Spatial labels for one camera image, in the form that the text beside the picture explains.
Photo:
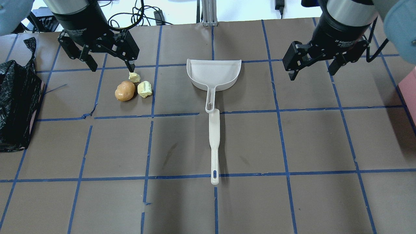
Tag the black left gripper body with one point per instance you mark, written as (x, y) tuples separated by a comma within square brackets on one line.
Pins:
[(85, 30)]

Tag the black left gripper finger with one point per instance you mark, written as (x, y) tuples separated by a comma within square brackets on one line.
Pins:
[(127, 49), (73, 52)]

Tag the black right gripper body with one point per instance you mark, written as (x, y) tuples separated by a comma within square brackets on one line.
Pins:
[(338, 36)]

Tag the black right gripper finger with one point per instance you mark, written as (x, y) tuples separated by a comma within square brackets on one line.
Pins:
[(351, 55), (296, 58)]

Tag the small yellow sponge piece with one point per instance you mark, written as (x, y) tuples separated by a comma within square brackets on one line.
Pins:
[(134, 77)]

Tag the brown round bread roll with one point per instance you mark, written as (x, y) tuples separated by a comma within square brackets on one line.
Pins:
[(125, 91)]

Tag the large yellow sponge piece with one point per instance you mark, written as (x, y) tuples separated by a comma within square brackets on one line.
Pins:
[(144, 89)]

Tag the beige plastic dustpan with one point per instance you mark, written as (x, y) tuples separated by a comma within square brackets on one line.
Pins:
[(212, 76)]

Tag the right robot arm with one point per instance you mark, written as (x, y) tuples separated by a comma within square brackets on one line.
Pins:
[(348, 12)]

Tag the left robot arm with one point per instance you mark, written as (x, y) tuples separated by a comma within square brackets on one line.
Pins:
[(79, 10)]

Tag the pink plastic bin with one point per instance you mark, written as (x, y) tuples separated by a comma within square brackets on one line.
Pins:
[(407, 87)]

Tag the bin with black bag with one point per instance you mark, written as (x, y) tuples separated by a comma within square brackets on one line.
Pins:
[(21, 90)]

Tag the black power adapter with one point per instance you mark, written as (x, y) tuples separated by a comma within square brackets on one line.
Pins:
[(159, 17)]

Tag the aluminium frame post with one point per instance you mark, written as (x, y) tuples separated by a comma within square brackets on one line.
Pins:
[(209, 13)]

